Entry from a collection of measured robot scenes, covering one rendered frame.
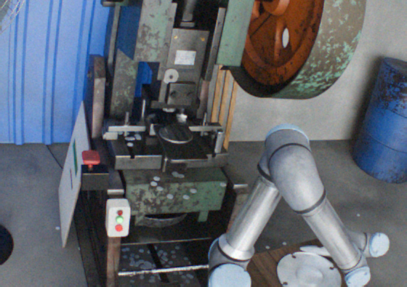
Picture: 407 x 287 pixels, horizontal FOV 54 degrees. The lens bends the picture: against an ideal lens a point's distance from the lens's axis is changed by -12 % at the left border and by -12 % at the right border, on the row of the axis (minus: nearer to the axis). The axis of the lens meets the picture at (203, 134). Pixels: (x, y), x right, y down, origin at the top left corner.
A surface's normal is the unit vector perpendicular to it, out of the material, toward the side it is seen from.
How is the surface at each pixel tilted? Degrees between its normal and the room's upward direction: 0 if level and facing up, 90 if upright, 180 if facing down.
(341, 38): 94
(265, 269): 0
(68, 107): 90
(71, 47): 90
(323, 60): 109
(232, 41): 90
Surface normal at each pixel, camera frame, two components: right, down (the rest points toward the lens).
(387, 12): 0.33, 0.49
